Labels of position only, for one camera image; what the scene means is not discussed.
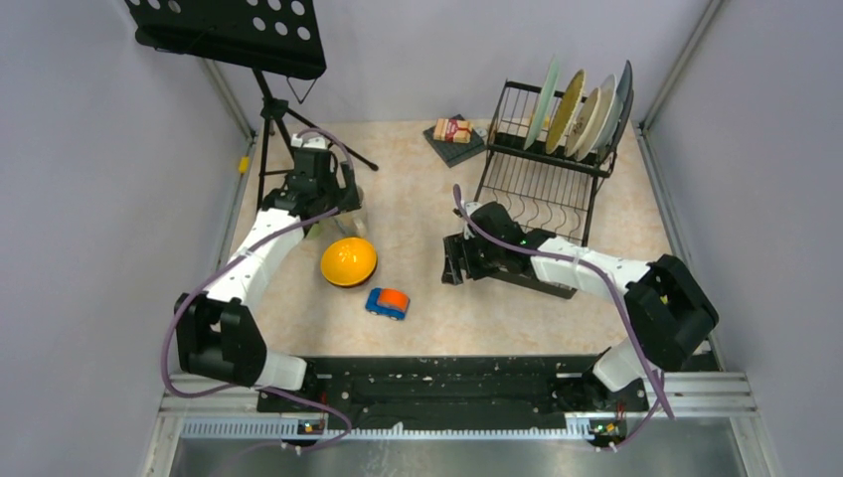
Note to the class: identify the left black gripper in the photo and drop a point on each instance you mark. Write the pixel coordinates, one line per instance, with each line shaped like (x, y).
(339, 192)

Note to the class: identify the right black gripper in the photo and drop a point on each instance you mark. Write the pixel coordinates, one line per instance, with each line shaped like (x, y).
(457, 247)

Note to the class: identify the blue orange toy car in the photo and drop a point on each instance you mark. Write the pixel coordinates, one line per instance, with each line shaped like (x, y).
(388, 302)

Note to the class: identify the black wire dish rack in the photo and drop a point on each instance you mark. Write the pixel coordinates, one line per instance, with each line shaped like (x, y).
(540, 191)

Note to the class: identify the light green round plate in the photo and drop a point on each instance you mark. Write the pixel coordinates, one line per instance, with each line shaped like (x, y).
(546, 92)

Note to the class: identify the cream floral ceramic plate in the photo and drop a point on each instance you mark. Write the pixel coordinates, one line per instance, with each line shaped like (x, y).
(581, 124)

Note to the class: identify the yellow-rimmed patterned plate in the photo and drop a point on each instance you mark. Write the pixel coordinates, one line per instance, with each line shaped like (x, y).
(565, 111)

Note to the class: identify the teal square plate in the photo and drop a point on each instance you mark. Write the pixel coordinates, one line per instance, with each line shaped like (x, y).
(621, 94)

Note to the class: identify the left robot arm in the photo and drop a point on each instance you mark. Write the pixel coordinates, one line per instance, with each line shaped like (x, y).
(216, 334)

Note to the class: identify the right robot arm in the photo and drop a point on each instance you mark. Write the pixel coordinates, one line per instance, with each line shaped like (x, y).
(664, 310)

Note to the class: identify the light green mug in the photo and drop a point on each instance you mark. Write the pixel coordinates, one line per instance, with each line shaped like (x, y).
(319, 232)

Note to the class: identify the beige mug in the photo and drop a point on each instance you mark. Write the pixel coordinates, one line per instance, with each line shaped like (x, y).
(352, 223)

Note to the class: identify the yellow bowl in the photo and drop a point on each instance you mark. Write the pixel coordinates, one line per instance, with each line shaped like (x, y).
(349, 262)

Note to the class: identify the wooden blocks stack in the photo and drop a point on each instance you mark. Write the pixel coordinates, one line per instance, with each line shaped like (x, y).
(452, 130)

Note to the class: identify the black music stand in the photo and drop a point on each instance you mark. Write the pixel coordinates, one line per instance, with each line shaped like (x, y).
(277, 37)

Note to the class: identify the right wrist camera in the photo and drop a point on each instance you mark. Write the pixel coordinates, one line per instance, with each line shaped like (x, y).
(464, 211)

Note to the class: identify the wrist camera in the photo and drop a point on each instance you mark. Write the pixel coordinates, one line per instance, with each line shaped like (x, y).
(309, 139)
(464, 211)

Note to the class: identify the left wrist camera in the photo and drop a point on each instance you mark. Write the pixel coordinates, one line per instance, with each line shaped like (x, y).
(309, 139)

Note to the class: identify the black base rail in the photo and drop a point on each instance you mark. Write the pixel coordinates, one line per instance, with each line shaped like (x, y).
(457, 399)

